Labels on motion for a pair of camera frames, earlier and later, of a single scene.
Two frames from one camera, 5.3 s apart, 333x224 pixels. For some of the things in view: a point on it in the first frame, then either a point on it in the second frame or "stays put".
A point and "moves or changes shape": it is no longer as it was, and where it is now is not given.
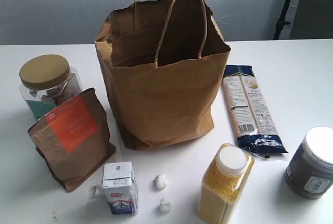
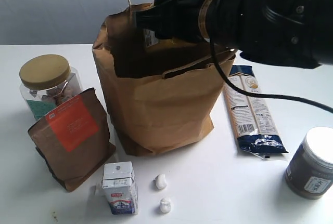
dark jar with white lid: (309, 173) stays put
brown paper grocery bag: (162, 60) moves or changes shape
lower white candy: (165, 205) stays put
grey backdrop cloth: (67, 9) stays put
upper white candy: (160, 181) stays put
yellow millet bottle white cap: (225, 178) → (151, 40)
